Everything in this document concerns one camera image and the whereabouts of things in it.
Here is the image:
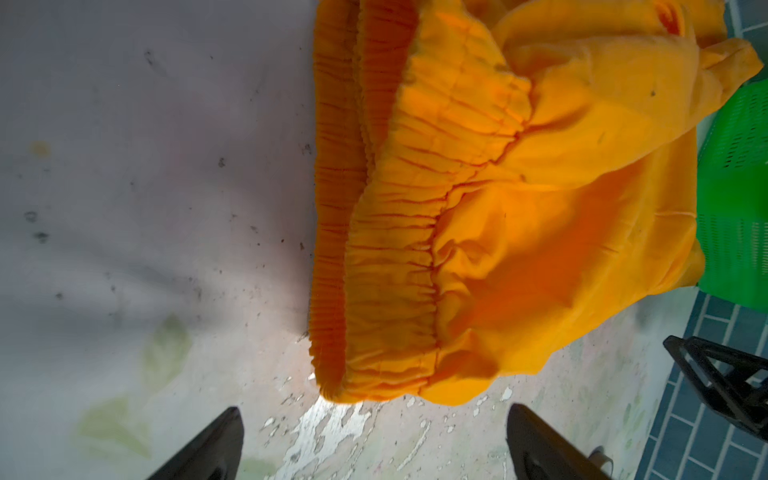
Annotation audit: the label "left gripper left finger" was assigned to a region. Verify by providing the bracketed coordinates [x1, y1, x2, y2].
[148, 406, 244, 480]

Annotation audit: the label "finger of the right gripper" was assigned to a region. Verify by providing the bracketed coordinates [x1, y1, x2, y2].
[663, 335, 767, 441]

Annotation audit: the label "orange shorts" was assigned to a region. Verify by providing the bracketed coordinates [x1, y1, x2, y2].
[308, 1, 762, 406]

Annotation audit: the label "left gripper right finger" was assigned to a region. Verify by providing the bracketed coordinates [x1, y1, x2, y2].
[506, 403, 612, 480]

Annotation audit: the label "green plastic basket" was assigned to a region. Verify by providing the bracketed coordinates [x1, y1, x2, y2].
[697, 80, 767, 313]

